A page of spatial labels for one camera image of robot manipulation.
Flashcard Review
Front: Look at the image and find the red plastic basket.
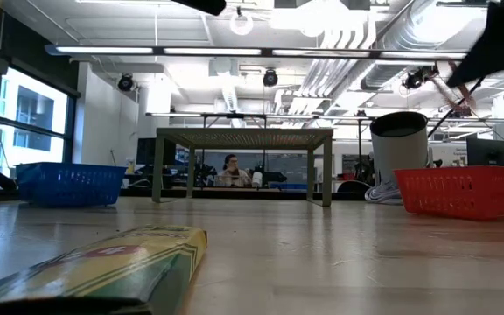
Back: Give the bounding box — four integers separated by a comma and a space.
394, 164, 504, 221

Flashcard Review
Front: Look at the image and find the blue plastic basket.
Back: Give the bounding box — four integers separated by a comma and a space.
15, 162, 129, 208

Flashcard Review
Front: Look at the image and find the overhead light bar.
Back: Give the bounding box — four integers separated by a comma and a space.
44, 43, 470, 61

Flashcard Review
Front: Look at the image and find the black computer monitor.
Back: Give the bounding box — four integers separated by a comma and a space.
465, 136, 504, 168
136, 136, 178, 166

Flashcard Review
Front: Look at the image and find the sage green perforated metal shelf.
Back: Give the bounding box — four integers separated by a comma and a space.
151, 126, 335, 207

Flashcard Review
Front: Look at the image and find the white cup with black rim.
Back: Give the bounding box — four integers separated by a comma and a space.
368, 110, 429, 185

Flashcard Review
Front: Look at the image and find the person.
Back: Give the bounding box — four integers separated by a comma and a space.
217, 152, 253, 188

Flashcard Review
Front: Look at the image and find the clear crumpled plastic wrap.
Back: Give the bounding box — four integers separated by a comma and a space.
364, 179, 404, 205

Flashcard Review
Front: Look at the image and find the black chair back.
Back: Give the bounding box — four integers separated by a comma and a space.
336, 178, 371, 194

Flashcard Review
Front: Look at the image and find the large window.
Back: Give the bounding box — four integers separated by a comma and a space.
0, 73, 78, 180

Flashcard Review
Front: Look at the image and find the yellow green crayon box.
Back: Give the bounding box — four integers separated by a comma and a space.
0, 225, 209, 315

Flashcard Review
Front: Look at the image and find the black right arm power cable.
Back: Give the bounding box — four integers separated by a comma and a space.
426, 76, 486, 139

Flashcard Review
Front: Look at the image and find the black ceiling dome camera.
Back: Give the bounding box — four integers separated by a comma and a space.
262, 68, 279, 88
117, 73, 136, 93
402, 65, 439, 91

